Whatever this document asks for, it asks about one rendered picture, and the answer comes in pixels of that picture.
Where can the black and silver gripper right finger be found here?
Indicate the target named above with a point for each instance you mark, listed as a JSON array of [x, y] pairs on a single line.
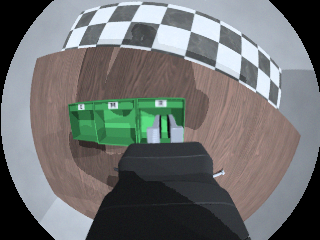
[[175, 133]]

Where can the green divided tray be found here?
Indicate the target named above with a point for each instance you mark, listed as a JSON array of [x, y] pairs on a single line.
[[123, 127]]

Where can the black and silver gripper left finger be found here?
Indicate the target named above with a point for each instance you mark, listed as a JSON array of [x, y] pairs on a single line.
[[154, 133]]

